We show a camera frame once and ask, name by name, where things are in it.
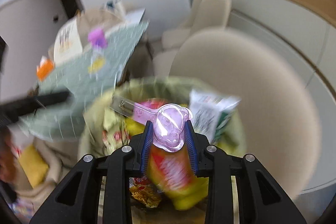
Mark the yellow snack packet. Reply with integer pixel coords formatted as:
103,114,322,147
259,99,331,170
146,146,210,211

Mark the white red snack packet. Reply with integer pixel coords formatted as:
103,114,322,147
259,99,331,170
102,119,132,157

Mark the green checked tablecloth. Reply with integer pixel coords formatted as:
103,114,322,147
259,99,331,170
20,22,151,141

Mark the yellow cushion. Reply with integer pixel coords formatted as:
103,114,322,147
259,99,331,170
20,145,49,188

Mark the gold red wrapper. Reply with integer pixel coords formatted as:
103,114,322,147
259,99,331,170
130,177,161,209

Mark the yellow plastic bag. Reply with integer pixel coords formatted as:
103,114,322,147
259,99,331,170
79,76,248,224

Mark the yellow white toy machine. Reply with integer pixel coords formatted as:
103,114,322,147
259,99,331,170
88,52,106,74

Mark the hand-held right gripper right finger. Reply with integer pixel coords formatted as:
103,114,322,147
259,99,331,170
184,120,308,224

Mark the white green milk carton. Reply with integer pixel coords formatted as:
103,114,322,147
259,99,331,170
189,90,241,145

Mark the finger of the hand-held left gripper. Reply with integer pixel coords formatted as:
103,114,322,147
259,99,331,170
18,91,71,120

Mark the clear pink blister pack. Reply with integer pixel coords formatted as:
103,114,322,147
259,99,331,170
113,97,194,154

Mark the orange tissue box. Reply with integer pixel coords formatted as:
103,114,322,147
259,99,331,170
36,57,55,82

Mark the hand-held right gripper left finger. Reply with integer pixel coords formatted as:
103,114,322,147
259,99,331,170
29,121,154,224

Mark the purple toy machine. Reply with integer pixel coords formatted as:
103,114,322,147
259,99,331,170
88,27,108,49

